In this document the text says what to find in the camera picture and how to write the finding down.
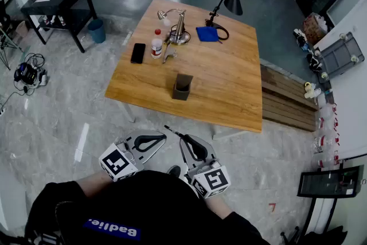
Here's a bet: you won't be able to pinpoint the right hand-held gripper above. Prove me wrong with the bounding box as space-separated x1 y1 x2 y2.
179 134 232 200

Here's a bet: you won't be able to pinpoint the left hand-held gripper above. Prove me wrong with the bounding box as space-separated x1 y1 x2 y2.
99 129 167 182

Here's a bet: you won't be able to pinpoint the dark brown pen holder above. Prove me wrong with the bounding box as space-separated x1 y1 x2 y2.
171 73 194 102

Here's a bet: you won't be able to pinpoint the person's right forearm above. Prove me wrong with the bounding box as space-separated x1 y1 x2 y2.
204 195 233 221

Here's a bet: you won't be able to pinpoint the person's left forearm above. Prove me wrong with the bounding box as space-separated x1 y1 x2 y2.
75 170 113 199

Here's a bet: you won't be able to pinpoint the person's black shoe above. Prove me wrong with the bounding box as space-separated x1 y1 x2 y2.
167 165 182 178

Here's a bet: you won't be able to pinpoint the white table leg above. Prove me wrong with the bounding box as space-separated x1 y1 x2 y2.
212 125 251 141
115 100 136 124

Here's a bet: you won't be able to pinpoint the person's black top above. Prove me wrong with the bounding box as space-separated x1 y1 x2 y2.
24 170 271 245

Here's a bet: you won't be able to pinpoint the black smartphone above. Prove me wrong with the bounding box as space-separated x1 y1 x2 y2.
130 42 147 65

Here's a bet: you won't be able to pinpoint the grey metal stapler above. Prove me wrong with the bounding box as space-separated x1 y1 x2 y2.
161 42 178 64

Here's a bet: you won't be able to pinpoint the white bottle with red cap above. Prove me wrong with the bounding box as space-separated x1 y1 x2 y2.
150 28 164 60

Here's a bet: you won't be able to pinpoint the wooden slatted bench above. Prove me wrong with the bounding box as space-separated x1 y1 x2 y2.
259 64 319 133

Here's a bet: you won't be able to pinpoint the silver gooseneck desk lamp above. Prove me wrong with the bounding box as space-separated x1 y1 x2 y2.
157 8 192 46

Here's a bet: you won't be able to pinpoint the blue cloth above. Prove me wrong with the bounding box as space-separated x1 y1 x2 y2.
196 26 221 44

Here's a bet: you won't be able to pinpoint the blue waste bin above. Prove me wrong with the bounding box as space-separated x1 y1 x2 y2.
87 18 107 45

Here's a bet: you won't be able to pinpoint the white plastic jug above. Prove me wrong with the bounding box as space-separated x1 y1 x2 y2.
303 81 322 100

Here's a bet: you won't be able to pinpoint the row of clear plastic bottles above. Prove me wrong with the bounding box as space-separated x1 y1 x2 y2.
313 102 341 170

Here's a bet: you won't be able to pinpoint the black monitor on stand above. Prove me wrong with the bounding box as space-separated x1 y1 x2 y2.
279 164 365 245

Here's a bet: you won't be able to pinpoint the black and white shoes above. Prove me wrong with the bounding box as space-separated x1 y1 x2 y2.
306 52 324 72

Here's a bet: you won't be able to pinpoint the black desk lamp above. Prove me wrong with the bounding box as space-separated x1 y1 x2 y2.
204 0 244 41

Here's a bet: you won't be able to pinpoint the black side table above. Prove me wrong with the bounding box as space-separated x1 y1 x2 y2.
20 0 99 54

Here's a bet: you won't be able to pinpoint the cardboard box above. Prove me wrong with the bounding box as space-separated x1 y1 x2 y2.
14 20 30 41

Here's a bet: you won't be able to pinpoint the patterned snack box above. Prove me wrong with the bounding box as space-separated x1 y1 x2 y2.
302 12 328 44

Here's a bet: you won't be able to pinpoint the grey wheeled cart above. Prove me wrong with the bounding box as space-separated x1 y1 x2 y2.
313 31 366 84

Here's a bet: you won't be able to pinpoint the black tripod stand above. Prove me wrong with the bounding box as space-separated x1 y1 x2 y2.
0 0 24 71

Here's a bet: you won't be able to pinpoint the chargers and cables pile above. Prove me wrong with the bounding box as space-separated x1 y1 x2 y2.
13 52 49 90

